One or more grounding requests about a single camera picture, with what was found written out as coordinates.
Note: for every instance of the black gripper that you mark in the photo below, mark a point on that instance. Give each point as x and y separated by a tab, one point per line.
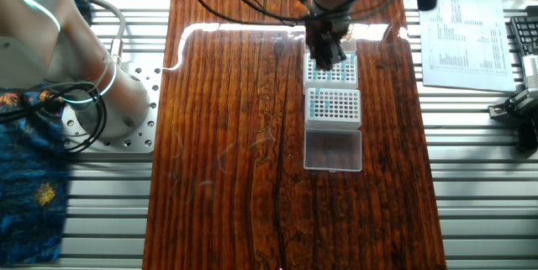
325	34

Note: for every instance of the blue patterned cloth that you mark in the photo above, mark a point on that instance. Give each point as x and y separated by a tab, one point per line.
29	211

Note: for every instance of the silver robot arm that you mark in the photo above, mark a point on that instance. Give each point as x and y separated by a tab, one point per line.
38	30

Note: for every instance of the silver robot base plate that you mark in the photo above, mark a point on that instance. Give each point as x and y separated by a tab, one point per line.
143	135

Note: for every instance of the metal mount bracket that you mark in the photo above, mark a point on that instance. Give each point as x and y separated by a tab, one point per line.
519	104

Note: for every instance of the brown wooden board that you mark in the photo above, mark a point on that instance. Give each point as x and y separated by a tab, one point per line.
235	135

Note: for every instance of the black mount block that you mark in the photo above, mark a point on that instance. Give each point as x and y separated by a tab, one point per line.
529	135

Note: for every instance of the small silver camera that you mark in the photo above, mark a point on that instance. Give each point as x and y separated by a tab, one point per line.
531	72

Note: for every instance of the printed paper sheet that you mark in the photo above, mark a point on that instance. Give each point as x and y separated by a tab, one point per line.
462	51

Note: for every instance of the black keyboard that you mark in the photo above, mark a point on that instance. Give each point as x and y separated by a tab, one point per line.
525	34

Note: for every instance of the white pipette tip box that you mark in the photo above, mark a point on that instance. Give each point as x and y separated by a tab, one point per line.
334	123
336	88

